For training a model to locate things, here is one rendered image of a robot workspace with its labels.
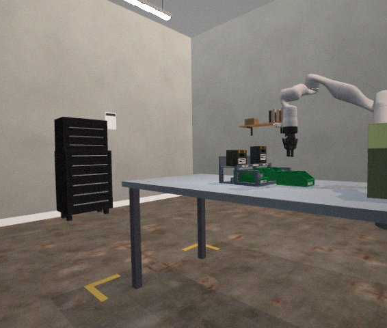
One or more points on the green bin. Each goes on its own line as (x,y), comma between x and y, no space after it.
(246,177)
(294,178)
(270,172)

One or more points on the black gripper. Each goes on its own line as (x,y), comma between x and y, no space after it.
(290,142)

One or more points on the olive green case with orange latches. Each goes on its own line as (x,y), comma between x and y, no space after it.
(236,157)

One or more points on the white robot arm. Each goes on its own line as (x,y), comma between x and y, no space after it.
(342,91)

